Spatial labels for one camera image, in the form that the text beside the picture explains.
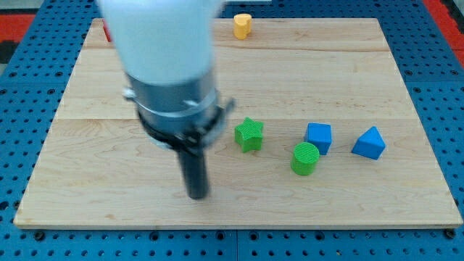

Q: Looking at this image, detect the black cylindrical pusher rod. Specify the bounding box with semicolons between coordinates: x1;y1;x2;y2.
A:
178;149;210;199

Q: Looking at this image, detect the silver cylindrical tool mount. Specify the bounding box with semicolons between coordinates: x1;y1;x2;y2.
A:
123;70;235;152

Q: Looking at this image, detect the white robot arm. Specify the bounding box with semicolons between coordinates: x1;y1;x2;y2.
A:
97;0;235;199

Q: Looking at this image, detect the green star block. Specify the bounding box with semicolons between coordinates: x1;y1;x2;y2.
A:
234;117;264;153

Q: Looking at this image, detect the yellow heart block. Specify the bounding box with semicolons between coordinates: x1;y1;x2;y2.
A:
233;13;252;40

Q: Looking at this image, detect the green cylinder block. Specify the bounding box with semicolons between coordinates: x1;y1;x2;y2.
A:
290;142;320;176

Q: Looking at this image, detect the red block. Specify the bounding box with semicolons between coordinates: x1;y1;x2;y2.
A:
102;19;112;42

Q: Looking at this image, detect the blue cube block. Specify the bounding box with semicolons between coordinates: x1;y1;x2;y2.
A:
304;123;332;155

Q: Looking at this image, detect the wooden board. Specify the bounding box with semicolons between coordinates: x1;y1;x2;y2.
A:
14;19;463;230

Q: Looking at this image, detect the blue triangular prism block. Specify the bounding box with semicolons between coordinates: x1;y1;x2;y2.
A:
352;126;386;160

